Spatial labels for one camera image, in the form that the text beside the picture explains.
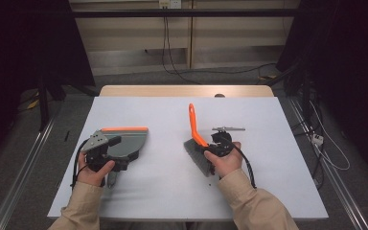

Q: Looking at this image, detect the person's right hand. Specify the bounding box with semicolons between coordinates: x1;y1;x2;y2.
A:
203;142;244;179

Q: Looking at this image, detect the white table board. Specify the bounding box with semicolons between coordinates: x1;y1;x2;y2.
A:
47;96;330;221

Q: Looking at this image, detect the black curtain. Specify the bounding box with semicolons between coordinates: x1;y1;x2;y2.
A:
0;0;96;161
275;0;368;175

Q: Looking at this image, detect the orange handled grey brush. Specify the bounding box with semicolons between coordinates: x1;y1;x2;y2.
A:
183;103;218;178

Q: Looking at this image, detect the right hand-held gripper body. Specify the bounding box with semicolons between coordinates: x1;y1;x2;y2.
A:
210;126;247;158

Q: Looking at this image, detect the black metal stand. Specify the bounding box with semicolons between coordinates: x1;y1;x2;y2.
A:
35;73;51;132

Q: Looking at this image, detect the black hanging wall cable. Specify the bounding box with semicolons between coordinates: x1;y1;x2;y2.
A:
161;15;203;86

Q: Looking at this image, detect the grey dustpan with orange lip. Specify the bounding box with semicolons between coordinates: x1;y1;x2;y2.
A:
90;126;150;190

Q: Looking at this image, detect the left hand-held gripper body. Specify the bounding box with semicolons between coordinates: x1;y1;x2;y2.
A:
80;130;129;173

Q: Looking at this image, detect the aluminium floor rail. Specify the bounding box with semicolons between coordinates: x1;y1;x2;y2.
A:
287;97;368;230
0;114;59;230

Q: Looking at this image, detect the right hand-held gripper black cable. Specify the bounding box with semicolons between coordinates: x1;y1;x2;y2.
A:
231;142;258;190

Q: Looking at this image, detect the white power adapter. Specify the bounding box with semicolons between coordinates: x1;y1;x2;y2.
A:
310;133;325;147

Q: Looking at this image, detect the person's left hand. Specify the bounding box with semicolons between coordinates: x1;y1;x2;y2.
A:
76;151;117;188

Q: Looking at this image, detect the left hand-held gripper black cable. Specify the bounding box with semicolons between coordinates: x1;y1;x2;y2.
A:
70;138;91;190

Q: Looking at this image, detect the hand-held gripper black cable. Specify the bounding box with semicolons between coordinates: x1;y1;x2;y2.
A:
231;142;258;190
70;138;91;190

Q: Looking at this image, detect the white cable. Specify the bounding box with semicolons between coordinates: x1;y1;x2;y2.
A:
309;101;351;172

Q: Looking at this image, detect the white wall socket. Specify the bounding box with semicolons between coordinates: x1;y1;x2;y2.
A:
158;0;183;10

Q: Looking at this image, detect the black horizontal bar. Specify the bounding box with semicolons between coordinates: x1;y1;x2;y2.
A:
71;9;301;19

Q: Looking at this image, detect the wooden table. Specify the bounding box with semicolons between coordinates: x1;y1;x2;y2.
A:
99;84;275;98

